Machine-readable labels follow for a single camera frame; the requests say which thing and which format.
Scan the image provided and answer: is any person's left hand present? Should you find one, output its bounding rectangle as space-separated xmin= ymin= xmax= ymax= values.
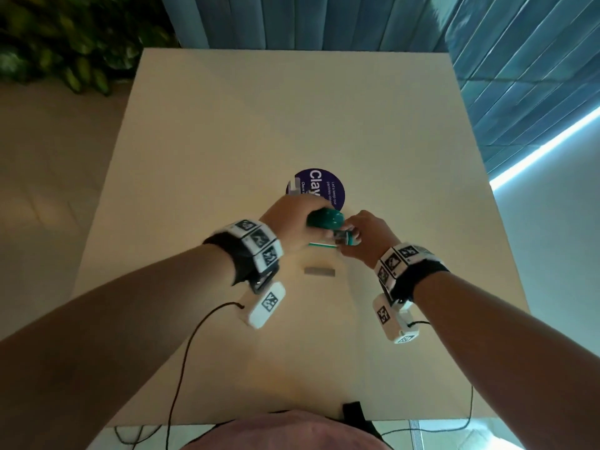
xmin=258 ymin=194 xmax=335 ymax=256

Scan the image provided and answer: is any person's right hand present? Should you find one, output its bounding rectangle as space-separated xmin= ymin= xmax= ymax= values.
xmin=335 ymin=210 xmax=402 ymax=270

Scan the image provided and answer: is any teal stapler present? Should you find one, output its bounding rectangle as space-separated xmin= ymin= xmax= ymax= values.
xmin=306 ymin=207 xmax=362 ymax=249

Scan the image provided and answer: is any person's left forearm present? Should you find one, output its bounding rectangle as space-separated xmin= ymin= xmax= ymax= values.
xmin=0 ymin=243 xmax=238 ymax=450

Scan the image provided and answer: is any person's right forearm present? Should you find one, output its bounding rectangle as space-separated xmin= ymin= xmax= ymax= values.
xmin=411 ymin=270 xmax=600 ymax=450

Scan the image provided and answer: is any person's pink shirt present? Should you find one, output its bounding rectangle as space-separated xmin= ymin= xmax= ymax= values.
xmin=180 ymin=410 xmax=394 ymax=450

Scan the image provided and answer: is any round purple sticker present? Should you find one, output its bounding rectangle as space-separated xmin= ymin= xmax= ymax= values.
xmin=286 ymin=168 xmax=346 ymax=213

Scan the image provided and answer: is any beige table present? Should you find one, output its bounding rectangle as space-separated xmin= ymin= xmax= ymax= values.
xmin=71 ymin=47 xmax=531 ymax=428

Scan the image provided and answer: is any white light strip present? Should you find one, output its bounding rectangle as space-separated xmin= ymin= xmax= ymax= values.
xmin=489 ymin=105 xmax=600 ymax=192

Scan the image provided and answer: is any blue curtain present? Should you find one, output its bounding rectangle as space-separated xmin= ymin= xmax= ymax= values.
xmin=159 ymin=0 xmax=600 ymax=176

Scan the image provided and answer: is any green leafy plant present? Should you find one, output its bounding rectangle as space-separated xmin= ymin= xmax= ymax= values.
xmin=0 ymin=0 xmax=181 ymax=97

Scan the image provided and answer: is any left wrist camera band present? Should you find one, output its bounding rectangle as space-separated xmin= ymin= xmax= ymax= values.
xmin=202 ymin=219 xmax=287 ymax=330

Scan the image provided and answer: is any wrist camera band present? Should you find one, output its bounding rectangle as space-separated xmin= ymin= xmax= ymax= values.
xmin=202 ymin=219 xmax=287 ymax=330
xmin=372 ymin=242 xmax=450 ymax=346

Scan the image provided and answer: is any right wrist camera band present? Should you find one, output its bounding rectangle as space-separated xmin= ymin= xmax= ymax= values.
xmin=372 ymin=242 xmax=450 ymax=346

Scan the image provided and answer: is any thin black cable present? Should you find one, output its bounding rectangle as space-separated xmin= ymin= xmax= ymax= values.
xmin=114 ymin=301 xmax=246 ymax=450
xmin=379 ymin=320 xmax=474 ymax=438

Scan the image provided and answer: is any black strap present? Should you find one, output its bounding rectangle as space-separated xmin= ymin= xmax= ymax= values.
xmin=341 ymin=401 xmax=381 ymax=440

